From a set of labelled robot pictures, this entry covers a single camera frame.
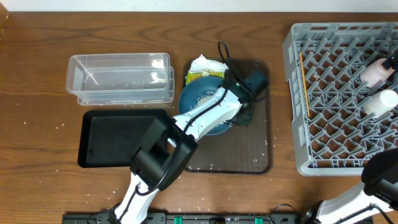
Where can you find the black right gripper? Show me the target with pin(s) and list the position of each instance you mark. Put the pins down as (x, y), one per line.
(392, 61)

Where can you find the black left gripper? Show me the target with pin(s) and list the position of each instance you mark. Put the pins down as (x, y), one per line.
(247, 121)

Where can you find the pink cup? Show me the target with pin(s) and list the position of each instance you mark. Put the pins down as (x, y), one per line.
(375, 73)

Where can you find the white cup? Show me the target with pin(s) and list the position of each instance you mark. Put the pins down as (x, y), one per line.
(381, 103)

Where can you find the pile of white rice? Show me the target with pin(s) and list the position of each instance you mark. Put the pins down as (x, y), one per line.
(203, 98)

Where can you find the dark blue plate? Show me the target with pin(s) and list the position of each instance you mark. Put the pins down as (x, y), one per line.
(196, 93)

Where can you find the white green wrapper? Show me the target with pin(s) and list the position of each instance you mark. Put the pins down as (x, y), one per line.
(203, 67)

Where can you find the wooden chopstick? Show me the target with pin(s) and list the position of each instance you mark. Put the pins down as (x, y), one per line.
(304, 83)

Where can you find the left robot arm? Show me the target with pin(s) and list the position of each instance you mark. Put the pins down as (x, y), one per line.
(168, 143)

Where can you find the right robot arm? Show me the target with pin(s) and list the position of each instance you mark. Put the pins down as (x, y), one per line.
(377, 191)

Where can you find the grey dishwasher rack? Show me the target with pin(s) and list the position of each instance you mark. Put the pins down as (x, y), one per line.
(339, 138)

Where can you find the brown serving tray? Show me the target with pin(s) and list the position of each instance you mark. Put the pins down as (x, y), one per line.
(239, 149)

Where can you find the black tray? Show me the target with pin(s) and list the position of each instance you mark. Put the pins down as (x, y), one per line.
(108, 136)

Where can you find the clear plastic bin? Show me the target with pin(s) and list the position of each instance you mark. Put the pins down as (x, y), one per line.
(121, 79)

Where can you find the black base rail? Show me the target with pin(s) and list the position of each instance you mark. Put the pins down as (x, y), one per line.
(162, 218)

